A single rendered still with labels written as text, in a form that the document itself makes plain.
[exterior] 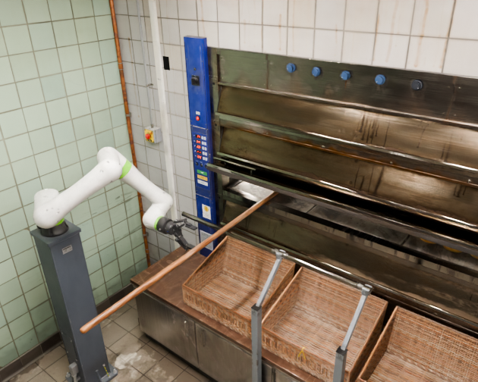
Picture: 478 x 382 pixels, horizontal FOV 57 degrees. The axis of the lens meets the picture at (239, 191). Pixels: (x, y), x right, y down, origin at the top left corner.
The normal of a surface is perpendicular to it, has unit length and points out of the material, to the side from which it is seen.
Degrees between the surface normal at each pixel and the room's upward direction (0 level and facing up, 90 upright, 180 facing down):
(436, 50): 90
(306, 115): 70
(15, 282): 90
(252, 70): 92
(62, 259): 90
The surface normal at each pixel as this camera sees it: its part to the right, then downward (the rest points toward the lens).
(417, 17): -0.62, 0.37
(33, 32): 0.79, 0.27
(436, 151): -0.58, 0.05
